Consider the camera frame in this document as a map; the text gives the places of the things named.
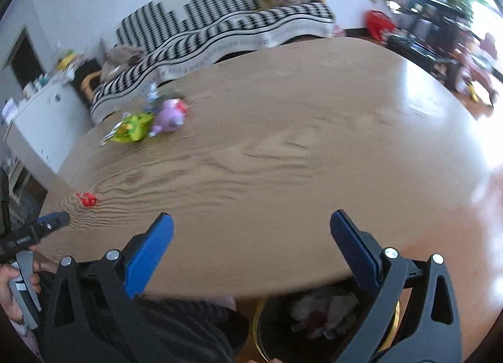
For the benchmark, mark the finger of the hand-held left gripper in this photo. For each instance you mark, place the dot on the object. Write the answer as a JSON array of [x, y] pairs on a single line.
[[53, 222]]

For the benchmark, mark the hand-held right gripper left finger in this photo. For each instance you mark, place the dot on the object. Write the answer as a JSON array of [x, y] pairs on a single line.
[[149, 257]]

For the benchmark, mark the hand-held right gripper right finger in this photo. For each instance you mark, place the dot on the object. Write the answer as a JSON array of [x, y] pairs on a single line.
[[353, 253]]

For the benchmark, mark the small red wrapper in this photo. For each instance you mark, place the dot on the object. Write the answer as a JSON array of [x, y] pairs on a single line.
[[88, 200]]

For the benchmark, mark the white plastic bag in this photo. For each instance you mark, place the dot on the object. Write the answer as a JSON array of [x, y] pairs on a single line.
[[340, 308]]

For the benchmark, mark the red snack packet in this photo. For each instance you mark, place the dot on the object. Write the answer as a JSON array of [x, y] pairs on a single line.
[[314, 325]]

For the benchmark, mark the black bin with gold rim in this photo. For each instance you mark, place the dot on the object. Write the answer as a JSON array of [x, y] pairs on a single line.
[[275, 331]]

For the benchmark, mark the yellow-green plastic bag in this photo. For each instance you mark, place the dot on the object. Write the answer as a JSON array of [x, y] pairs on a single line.
[[133, 127]]

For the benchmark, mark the bluish plastic bag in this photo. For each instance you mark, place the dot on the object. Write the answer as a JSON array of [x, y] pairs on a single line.
[[169, 115]]

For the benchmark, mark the red wrapper scrap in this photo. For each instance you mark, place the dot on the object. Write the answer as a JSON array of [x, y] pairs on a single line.
[[181, 105]]

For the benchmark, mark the light blue packet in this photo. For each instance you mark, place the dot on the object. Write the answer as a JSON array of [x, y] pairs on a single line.
[[151, 92]]

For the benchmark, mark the person's left hand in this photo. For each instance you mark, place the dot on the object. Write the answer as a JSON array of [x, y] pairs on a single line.
[[8, 292]]

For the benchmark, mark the person's dark clothing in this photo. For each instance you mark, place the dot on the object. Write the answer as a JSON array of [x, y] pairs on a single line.
[[188, 327]]

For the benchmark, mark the white cabinet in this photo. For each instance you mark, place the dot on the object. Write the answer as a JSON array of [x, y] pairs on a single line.
[[43, 127]]

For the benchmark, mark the black side stand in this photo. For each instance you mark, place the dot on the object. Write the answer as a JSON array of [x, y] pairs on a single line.
[[84, 72]]

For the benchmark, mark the yellow packet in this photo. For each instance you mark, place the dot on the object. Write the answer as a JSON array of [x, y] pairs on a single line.
[[66, 59]]

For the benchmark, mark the beige clothes pile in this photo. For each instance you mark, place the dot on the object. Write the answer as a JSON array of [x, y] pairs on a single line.
[[122, 57]]

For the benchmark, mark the red bag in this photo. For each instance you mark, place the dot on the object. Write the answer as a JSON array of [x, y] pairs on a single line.
[[378, 23]]

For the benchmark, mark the striped black white sofa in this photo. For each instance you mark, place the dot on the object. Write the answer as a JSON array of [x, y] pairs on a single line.
[[220, 33]]

